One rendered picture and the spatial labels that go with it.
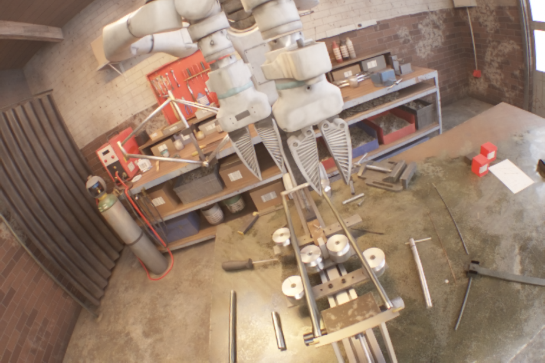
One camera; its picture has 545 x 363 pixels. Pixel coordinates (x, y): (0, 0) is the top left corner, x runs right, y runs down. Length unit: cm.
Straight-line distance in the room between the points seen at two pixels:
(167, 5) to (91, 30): 259
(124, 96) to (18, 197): 152
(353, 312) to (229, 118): 38
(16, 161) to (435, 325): 291
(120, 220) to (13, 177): 120
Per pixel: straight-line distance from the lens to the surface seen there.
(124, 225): 220
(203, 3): 42
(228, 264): 73
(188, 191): 208
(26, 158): 280
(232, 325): 63
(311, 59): 25
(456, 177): 85
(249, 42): 89
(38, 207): 266
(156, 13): 46
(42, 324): 292
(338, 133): 38
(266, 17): 31
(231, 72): 42
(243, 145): 49
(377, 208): 75
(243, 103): 43
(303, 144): 37
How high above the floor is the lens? 140
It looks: 25 degrees down
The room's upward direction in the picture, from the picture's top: 23 degrees counter-clockwise
